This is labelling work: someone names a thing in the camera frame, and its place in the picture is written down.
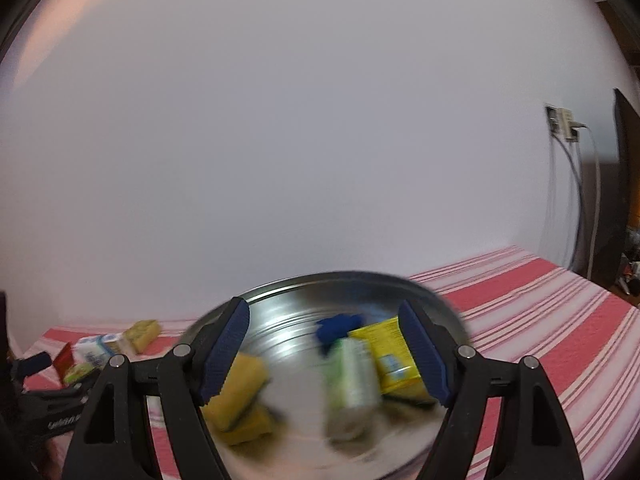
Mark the yellow green scouring sponge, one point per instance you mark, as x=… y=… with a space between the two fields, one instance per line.
x=141 y=334

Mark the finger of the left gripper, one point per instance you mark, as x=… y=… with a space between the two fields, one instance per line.
x=32 y=365

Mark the wall power socket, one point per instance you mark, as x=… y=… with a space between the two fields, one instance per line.
x=552 y=119

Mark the red snack packet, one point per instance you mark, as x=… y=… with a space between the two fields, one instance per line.
x=63 y=361

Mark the green white small carton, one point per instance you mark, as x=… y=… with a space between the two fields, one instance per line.
x=78 y=372

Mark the dark wooden furniture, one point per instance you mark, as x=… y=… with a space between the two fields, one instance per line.
x=625 y=280

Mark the green tissue pack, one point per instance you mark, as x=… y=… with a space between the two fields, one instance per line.
x=352 y=391

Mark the blue cloth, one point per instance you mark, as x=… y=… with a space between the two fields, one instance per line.
x=330 y=330

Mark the red striped tablecloth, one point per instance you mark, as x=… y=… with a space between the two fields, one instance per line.
x=509 y=303

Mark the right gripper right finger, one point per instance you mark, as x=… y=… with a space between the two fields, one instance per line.
x=532 y=439

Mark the yellow foil packet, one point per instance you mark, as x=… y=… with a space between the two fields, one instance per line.
x=398 y=375

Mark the white charger plug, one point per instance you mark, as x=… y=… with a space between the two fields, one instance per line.
x=569 y=126

